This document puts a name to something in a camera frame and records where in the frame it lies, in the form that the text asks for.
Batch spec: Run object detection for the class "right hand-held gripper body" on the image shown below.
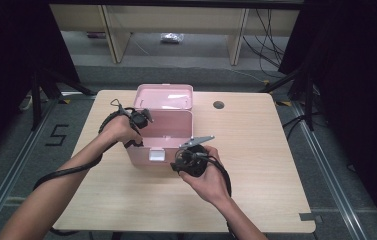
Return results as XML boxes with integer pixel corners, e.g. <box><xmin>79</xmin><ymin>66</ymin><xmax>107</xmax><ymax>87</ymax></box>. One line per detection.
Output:
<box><xmin>175</xmin><ymin>134</ymin><xmax>215</xmax><ymax>178</ymax></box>

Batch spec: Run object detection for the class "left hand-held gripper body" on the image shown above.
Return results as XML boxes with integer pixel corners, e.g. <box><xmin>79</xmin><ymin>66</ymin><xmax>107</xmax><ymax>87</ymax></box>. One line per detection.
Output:
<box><xmin>118</xmin><ymin>103</ymin><xmax>154</xmax><ymax>131</ymax></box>

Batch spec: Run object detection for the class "pink storage box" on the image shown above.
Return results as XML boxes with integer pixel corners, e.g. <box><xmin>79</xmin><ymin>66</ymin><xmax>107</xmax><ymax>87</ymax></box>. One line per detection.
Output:
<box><xmin>125</xmin><ymin>83</ymin><xmax>195</xmax><ymax>168</ymax></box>

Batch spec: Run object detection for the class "person's left hand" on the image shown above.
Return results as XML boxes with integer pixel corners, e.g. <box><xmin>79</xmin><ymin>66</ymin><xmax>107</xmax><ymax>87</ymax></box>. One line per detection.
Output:
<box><xmin>99</xmin><ymin>114</ymin><xmax>144</xmax><ymax>146</ymax></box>

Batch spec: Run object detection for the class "person's right hand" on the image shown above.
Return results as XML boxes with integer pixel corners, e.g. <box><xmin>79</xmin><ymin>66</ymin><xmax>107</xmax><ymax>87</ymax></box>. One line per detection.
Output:
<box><xmin>179</xmin><ymin>145</ymin><xmax>232</xmax><ymax>206</ymax></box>

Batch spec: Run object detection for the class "clear plastic bag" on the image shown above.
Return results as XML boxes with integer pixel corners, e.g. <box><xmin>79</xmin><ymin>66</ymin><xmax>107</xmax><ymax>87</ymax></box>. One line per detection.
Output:
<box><xmin>160</xmin><ymin>32</ymin><xmax>185</xmax><ymax>44</ymax></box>

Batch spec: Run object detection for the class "black metal stand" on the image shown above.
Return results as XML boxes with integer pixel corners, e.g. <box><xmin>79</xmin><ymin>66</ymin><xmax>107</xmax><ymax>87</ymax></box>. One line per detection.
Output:
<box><xmin>30</xmin><ymin>68</ymin><xmax>97</xmax><ymax>131</ymax></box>
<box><xmin>259</xmin><ymin>63</ymin><xmax>317</xmax><ymax>132</ymax></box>

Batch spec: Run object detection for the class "beige wooden desk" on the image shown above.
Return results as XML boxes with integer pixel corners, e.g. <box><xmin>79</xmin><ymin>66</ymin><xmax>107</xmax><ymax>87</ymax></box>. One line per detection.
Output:
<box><xmin>49</xmin><ymin>3</ymin><xmax>302</xmax><ymax>66</ymax></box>

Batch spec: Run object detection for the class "grey tape patch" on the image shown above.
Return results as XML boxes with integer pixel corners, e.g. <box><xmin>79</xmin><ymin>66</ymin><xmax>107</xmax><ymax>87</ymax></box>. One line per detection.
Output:
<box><xmin>298</xmin><ymin>212</ymin><xmax>324</xmax><ymax>224</ymax></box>

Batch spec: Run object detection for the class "black curtain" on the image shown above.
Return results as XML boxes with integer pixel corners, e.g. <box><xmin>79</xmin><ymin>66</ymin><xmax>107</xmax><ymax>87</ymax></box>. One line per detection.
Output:
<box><xmin>277</xmin><ymin>0</ymin><xmax>377</xmax><ymax>231</ymax></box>
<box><xmin>0</xmin><ymin>0</ymin><xmax>80</xmax><ymax>168</ymax></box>

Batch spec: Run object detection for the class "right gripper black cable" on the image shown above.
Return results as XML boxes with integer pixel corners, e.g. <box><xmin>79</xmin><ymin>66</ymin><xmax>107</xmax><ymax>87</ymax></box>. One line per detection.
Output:
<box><xmin>194</xmin><ymin>151</ymin><xmax>239</xmax><ymax>240</ymax></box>

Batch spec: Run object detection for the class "metal floor rail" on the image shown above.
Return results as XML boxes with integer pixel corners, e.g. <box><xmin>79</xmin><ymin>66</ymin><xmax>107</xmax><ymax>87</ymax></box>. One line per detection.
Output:
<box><xmin>290</xmin><ymin>99</ymin><xmax>374</xmax><ymax>240</ymax></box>
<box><xmin>0</xmin><ymin>96</ymin><xmax>60</xmax><ymax>240</ymax></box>

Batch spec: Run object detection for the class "bundle of black cables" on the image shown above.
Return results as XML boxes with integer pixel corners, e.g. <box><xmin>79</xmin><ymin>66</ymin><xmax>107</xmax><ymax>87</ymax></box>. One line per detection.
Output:
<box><xmin>242</xmin><ymin>9</ymin><xmax>287</xmax><ymax>71</ymax></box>

